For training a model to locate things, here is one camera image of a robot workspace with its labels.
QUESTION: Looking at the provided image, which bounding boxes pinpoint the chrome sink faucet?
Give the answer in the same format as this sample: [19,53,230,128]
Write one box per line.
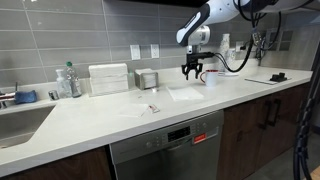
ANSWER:
[0,82,19,110]

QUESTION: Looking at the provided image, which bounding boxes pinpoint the blue sponge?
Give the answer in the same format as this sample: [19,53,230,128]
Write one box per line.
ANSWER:
[13,89,38,105]

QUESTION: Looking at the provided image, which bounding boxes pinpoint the black wall power cord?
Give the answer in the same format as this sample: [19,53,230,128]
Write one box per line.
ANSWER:
[243,35,268,67]

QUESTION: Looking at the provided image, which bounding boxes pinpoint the white folded paper towel stack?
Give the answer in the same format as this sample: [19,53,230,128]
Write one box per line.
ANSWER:
[87,62,130,97]

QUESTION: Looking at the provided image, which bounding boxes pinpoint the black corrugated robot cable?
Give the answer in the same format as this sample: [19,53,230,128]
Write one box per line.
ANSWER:
[212,0,283,73]

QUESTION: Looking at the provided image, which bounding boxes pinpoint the dark square wall panel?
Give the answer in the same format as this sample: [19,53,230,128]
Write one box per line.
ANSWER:
[266,27,295,53]

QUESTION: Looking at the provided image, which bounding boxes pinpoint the white wall outlet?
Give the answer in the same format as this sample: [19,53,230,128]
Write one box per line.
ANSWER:
[150,43,161,60]
[235,40,245,53]
[129,44,142,61]

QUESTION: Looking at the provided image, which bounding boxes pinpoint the white flat counter mat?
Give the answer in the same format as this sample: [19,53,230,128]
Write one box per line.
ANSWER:
[244,74,292,86]

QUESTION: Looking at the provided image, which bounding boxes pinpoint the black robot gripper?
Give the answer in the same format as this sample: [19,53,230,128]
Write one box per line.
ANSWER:
[181,51,205,81]

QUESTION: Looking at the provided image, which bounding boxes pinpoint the stainless steel dishwasher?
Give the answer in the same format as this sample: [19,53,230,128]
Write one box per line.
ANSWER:
[109,110,225,180]

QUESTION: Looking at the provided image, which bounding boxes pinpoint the brown sink cabinet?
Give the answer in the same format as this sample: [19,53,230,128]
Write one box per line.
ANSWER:
[0,145,113,180]

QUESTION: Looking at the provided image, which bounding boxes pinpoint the small black device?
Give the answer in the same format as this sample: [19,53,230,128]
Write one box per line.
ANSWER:
[269,71,289,83]

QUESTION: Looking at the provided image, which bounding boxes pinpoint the small metal cup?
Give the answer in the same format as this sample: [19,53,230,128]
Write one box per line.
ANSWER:
[47,89,61,102]

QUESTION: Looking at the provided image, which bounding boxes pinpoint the tall patterned paper cup stack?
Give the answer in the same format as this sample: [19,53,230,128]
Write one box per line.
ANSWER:
[218,33,231,73]

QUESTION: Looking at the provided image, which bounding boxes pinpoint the clear bottle with green cap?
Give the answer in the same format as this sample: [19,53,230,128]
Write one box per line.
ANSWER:
[65,61,83,99]

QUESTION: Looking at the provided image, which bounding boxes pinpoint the black hanging cable bundle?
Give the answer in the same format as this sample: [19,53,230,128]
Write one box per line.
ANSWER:
[292,41,320,180]

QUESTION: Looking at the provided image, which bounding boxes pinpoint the black cabinet handle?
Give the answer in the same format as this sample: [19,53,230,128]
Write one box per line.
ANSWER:
[268,98,282,128]
[259,99,272,131]

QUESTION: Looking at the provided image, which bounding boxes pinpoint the small red white sachet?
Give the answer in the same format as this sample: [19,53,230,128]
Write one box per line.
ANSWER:
[147,103,161,114]

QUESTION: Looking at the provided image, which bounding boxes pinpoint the steel sink basin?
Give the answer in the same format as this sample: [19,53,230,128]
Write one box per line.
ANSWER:
[0,105,57,150]

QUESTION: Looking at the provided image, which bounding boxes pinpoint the clear soap dispenser bottle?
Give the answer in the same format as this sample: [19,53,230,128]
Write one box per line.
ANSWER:
[55,68,72,99]

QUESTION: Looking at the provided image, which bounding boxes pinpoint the white mug with red inside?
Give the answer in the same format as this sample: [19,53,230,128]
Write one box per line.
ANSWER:
[199,69,220,88]

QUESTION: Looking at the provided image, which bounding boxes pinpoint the brown cabinet door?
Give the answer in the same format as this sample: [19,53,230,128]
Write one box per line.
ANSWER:
[217,95,274,180]
[255,81,313,169]

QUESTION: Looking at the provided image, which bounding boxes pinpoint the short patterned paper cup stack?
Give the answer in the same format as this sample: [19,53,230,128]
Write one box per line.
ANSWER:
[225,47,238,74]

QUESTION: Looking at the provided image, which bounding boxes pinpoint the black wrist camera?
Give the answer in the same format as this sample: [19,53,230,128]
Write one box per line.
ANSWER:
[199,51,215,61]

